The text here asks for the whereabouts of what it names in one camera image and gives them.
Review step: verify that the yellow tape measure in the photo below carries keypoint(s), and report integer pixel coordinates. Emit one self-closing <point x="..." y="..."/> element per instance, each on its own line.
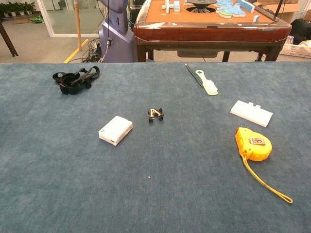
<point x="252" y="148"/>

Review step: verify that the blue robot base column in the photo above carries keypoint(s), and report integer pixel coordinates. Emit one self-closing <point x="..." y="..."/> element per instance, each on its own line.
<point x="116" y="43"/>

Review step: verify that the black metal clip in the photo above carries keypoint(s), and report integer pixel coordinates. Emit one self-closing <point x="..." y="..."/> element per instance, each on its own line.
<point x="155" y="114"/>

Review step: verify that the small white rectangular box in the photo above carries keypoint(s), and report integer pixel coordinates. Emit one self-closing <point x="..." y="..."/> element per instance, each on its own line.
<point x="115" y="131"/>

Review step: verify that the black pen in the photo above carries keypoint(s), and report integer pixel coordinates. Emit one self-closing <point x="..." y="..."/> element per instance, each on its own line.
<point x="193" y="75"/>

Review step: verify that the mint green brush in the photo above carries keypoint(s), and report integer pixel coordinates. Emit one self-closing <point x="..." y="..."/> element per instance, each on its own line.
<point x="209" y="87"/>

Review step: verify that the blue felt table cover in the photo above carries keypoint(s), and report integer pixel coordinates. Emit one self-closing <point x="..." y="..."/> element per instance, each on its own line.
<point x="155" y="182"/>

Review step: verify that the flat white plastic plate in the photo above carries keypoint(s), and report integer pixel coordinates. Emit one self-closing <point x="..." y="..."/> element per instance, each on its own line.
<point x="250" y="112"/>

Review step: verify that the brown mahjong table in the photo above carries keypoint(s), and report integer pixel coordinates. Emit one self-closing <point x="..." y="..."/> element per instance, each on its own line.
<point x="206" y="32"/>

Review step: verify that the white mahjong tile stack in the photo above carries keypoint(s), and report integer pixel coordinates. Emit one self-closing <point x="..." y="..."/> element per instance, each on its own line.
<point x="173" y="6"/>

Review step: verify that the black mahjong table centre disc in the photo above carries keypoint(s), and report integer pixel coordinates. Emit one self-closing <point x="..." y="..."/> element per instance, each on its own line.
<point x="201" y="6"/>

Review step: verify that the wooden pole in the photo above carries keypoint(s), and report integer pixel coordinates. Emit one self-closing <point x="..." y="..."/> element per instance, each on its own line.
<point x="77" y="24"/>

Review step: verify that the blue mahjong tile pile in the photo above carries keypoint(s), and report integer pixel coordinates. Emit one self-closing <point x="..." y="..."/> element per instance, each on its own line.
<point x="230" y="9"/>

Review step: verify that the white framed glass partition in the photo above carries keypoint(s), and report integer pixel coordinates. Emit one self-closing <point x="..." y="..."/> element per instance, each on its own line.
<point x="63" y="21"/>

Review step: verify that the single white blue mahjong tile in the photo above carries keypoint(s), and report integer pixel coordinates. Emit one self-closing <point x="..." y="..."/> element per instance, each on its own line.
<point x="256" y="18"/>

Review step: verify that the green object on floor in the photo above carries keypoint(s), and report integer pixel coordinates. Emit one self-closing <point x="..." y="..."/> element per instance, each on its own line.
<point x="37" y="20"/>

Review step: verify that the white plastic basket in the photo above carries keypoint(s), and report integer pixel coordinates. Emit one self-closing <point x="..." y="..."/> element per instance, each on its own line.
<point x="296" y="51"/>

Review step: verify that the dark table leg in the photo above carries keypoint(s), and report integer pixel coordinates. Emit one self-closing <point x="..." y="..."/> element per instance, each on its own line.
<point x="9" y="43"/>

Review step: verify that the black bag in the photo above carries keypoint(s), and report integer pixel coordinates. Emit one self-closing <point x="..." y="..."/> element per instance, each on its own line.
<point x="301" y="30"/>

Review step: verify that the cardboard box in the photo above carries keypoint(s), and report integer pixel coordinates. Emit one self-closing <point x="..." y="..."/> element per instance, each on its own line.
<point x="289" y="8"/>

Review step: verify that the potted green plants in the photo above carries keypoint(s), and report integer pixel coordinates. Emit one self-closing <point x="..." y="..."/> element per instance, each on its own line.
<point x="19" y="8"/>

